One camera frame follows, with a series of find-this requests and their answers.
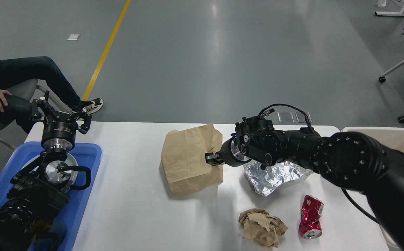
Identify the brown paper bag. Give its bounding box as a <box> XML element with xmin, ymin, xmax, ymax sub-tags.
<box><xmin>161</xmin><ymin>124</ymin><xmax>223</xmax><ymax>197</ymax></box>

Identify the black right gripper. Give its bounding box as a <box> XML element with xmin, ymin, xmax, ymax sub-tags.
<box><xmin>205</xmin><ymin>137</ymin><xmax>251</xmax><ymax>167</ymax></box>

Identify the seated person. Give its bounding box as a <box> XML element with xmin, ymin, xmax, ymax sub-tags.
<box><xmin>0</xmin><ymin>56</ymin><xmax>104</xmax><ymax>133</ymax></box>

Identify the aluminium foil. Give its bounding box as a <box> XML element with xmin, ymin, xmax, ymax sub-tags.
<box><xmin>242</xmin><ymin>160</ymin><xmax>314</xmax><ymax>197</ymax></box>

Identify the blue plastic tray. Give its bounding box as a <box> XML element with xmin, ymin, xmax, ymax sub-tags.
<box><xmin>0</xmin><ymin>141</ymin><xmax>102</xmax><ymax>251</ymax></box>

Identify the floor outlet plate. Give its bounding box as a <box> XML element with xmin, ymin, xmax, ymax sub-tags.
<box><xmin>277</xmin><ymin>112</ymin><xmax>306</xmax><ymax>123</ymax></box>

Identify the white desk frame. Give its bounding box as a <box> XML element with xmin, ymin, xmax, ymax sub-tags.
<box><xmin>374</xmin><ymin>0</ymin><xmax>404</xmax><ymax>17</ymax></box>

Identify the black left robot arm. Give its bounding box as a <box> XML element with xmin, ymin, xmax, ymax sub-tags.
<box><xmin>0</xmin><ymin>94</ymin><xmax>92</xmax><ymax>251</ymax></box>

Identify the crumpled brown paper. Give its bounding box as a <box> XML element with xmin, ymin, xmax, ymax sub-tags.
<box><xmin>238</xmin><ymin>208</ymin><xmax>289</xmax><ymax>248</ymax></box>

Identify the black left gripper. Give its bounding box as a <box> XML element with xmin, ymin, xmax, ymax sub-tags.
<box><xmin>29</xmin><ymin>97</ymin><xmax>92</xmax><ymax>151</ymax></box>

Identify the crushed red can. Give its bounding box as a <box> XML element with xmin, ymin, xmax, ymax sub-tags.
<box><xmin>298</xmin><ymin>195</ymin><xmax>324</xmax><ymax>239</ymax></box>

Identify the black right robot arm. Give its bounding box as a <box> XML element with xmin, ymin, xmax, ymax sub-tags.
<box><xmin>205</xmin><ymin>104</ymin><xmax>404</xmax><ymax>251</ymax></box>

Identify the beige plastic bin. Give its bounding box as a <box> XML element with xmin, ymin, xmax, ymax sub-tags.
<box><xmin>342</xmin><ymin>127</ymin><xmax>404</xmax><ymax>152</ymax></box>

